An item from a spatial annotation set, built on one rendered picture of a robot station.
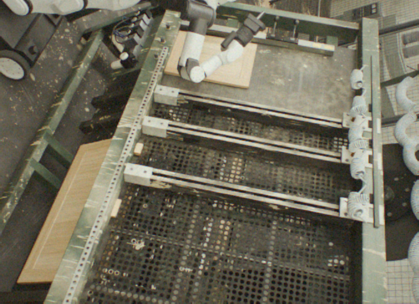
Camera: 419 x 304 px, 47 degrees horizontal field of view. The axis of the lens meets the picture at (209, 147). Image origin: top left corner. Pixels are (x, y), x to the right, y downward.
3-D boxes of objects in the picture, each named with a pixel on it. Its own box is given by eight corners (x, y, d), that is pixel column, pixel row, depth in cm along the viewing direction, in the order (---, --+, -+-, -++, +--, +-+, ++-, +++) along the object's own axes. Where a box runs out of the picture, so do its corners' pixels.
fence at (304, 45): (182, 23, 302) (182, 19, 299) (332, 50, 295) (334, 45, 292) (180, 28, 299) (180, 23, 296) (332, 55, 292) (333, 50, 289)
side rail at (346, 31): (191, 8, 322) (191, -6, 313) (354, 37, 314) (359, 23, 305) (188, 14, 318) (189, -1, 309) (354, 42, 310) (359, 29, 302)
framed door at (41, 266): (83, 147, 296) (80, 145, 295) (154, 131, 270) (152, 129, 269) (19, 284, 242) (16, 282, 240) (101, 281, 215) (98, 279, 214)
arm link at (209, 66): (225, 67, 239) (196, 90, 234) (214, 65, 248) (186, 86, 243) (216, 49, 234) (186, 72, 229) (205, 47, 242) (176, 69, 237)
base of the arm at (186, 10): (179, 27, 227) (189, 7, 220) (176, 11, 236) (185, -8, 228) (207, 35, 234) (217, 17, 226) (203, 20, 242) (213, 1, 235)
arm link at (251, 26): (267, 23, 241) (252, 41, 240) (265, 32, 251) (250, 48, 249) (247, 9, 243) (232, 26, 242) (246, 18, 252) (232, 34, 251)
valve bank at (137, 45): (121, 8, 301) (152, -4, 290) (134, 25, 310) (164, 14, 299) (95, 60, 271) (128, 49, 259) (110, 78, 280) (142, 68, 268)
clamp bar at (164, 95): (158, 91, 265) (156, 58, 246) (373, 131, 256) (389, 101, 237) (153, 104, 258) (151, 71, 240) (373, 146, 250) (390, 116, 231)
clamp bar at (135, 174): (130, 167, 232) (125, 137, 213) (375, 217, 224) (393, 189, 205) (123, 184, 226) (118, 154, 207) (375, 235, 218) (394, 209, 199)
